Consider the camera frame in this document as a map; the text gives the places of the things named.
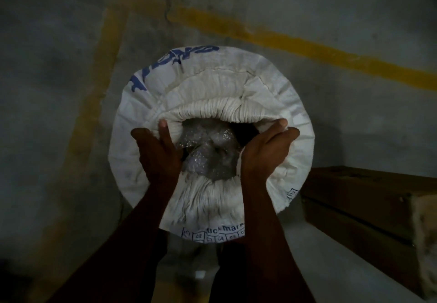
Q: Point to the person's left hand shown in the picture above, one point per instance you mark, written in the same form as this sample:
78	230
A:
155	155

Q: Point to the person's right hand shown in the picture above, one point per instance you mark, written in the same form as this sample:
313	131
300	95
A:
264	155

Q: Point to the person's left thumb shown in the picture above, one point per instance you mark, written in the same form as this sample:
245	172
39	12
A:
165	133

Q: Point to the person's right thumb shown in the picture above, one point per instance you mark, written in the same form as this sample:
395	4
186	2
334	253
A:
273	132

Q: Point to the white woven sack blue print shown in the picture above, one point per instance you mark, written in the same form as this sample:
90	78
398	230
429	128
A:
211	87

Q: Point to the person's right forearm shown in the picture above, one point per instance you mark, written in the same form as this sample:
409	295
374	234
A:
259	244

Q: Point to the person's left forearm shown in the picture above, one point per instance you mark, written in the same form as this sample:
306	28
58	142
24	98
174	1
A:
126	244

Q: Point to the clear plastic liner bag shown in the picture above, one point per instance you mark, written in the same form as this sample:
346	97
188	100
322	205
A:
211	152

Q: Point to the beige fuzzy sack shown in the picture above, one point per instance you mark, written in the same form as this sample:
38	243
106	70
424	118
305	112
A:
426	241

